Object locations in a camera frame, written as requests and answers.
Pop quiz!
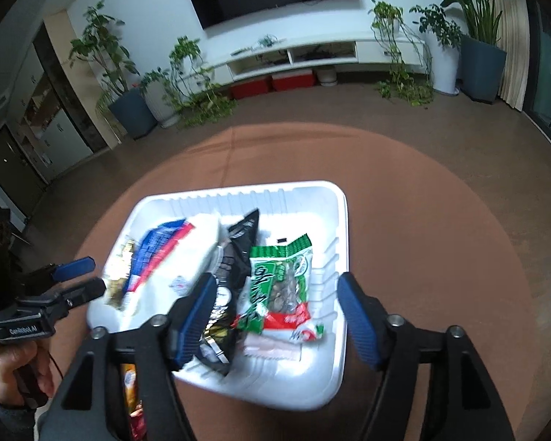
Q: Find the glass sliding door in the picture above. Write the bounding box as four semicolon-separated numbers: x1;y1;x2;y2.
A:
523;0;551;166

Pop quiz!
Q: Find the black snack packet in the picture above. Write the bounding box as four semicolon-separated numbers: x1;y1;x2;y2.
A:
197;208;262;377

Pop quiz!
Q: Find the plant in grey white pot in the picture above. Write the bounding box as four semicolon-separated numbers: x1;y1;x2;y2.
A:
140;69;182;128

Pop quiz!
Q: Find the beige curtain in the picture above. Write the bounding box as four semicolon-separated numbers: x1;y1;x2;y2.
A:
480;0;529;111

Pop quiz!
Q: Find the white foam tray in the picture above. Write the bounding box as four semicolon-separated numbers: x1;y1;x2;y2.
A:
86;180;350;412

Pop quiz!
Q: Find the black cable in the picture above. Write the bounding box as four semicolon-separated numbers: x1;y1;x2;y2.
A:
46;351;67;382

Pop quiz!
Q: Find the gold snack packet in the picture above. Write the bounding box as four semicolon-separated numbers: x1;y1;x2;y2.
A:
103;238;138;308

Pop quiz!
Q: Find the broad-leaf plant in blue pot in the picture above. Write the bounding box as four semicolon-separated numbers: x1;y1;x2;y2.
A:
427;0;508;104

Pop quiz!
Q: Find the white television console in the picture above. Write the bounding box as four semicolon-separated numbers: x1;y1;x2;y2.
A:
204;32;428;88

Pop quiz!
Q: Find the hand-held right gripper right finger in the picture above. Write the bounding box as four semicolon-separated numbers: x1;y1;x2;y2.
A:
337;272;517;441

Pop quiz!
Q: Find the tall wall cabinet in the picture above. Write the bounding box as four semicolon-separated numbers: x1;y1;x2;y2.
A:
0;23;108;221

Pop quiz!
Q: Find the leafy tree in blue pot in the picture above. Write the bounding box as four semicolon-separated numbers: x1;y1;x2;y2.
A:
69;0;159;141

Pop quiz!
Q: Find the long white snack packet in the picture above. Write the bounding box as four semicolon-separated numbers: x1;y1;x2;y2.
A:
119;214;222;315

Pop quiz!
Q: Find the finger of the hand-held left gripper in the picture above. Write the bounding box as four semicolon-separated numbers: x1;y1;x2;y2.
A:
57;277;107;309
50;256;96;282

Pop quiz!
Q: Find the blue snack packet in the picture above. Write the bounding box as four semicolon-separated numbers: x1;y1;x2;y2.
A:
124;219;197;295

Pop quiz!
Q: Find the person's left hand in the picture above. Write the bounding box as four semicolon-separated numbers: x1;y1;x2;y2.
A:
0;337;56;408

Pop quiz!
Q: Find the bushy plant in white pot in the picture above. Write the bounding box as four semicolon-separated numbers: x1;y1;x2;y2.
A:
410;4;462;95

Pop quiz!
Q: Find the orange snack packet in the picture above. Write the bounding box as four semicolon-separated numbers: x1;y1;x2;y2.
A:
119;363;141;416

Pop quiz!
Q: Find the trailing vine plant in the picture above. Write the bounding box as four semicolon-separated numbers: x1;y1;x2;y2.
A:
168;36;240;127
367;0;435;107

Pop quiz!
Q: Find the red storage box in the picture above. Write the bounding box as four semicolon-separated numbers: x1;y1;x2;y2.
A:
271;70;315;93

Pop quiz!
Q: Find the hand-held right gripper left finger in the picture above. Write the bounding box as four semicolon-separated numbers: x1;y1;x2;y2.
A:
48;272;219;441

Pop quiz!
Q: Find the green snack packet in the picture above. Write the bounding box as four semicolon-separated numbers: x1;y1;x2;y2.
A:
232;233;326;343

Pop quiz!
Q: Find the person's left forearm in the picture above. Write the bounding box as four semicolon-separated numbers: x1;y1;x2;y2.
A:
0;379;69;441

